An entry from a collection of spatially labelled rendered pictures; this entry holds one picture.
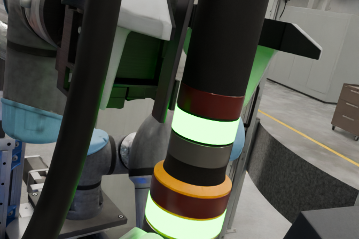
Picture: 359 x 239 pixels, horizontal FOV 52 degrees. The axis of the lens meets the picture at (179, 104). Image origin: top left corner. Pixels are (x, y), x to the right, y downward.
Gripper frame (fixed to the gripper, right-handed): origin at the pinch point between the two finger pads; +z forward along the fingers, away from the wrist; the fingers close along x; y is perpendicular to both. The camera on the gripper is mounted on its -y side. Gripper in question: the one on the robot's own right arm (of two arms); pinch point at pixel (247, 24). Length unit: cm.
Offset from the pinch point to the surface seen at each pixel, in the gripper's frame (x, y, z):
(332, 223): -69, 42, -25
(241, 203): -243, 166, -190
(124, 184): -98, 113, -166
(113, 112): -84, 65, -169
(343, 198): -172, 79, -71
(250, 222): -227, 166, -163
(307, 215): -64, 41, -29
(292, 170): -176, 81, -107
